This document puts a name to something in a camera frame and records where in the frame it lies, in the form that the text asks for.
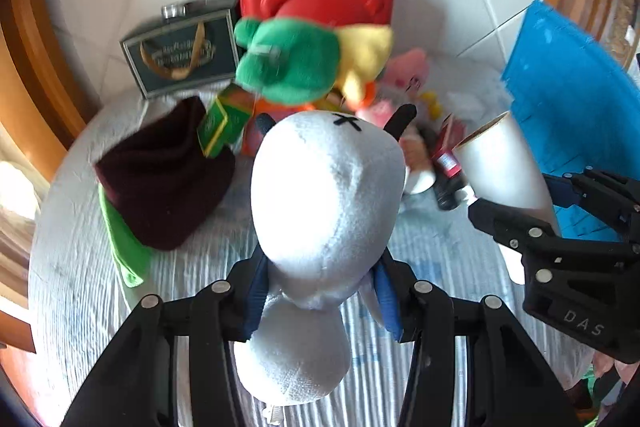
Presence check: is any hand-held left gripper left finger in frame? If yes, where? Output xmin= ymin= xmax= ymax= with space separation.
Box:
xmin=60 ymin=252 xmax=273 ymax=427

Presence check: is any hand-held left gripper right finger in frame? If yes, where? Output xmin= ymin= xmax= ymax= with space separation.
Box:
xmin=371 ymin=258 xmax=581 ymax=427

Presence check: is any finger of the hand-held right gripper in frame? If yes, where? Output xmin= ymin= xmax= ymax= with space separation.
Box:
xmin=542 ymin=166 xmax=640 ymax=243
xmin=467 ymin=197 xmax=640 ymax=259

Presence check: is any white paper roll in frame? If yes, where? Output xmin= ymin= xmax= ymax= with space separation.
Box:
xmin=452 ymin=111 xmax=563 ymax=285

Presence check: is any white plush toy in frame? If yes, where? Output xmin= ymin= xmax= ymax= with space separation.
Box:
xmin=235 ymin=103 xmax=417 ymax=408

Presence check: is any green cloth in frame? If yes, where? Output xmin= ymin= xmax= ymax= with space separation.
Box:
xmin=98 ymin=184 xmax=153 ymax=289

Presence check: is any white cloth covered desktop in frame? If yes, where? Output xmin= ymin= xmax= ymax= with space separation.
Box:
xmin=27 ymin=52 xmax=601 ymax=427

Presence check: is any black bottle with red label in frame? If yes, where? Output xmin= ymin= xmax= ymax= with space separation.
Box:
xmin=430 ymin=114 xmax=475 ymax=212

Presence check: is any blue board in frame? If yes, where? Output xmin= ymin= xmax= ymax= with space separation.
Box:
xmin=501 ymin=0 xmax=640 ymax=243

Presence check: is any white plastic bag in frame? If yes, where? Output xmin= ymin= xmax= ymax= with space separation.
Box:
xmin=434 ymin=57 xmax=516 ymax=125

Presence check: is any dark maroon cloth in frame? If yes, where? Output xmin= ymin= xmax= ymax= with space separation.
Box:
xmin=95 ymin=96 xmax=237 ymax=252

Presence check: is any orange pink plush toy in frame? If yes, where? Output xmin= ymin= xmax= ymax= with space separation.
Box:
xmin=350 ymin=82 xmax=397 ymax=128

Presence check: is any green cardboard box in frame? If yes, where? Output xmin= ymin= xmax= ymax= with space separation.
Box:
xmin=196 ymin=86 xmax=256 ymax=158

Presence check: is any green yellow plush toy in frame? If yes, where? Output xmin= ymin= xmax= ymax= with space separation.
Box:
xmin=234 ymin=18 xmax=396 ymax=108

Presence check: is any dark green flask box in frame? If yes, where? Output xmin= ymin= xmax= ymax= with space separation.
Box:
xmin=120 ymin=0 xmax=242 ymax=100

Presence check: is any wooden door frame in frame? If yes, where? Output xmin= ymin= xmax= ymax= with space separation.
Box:
xmin=0 ymin=0 xmax=101 ymax=150

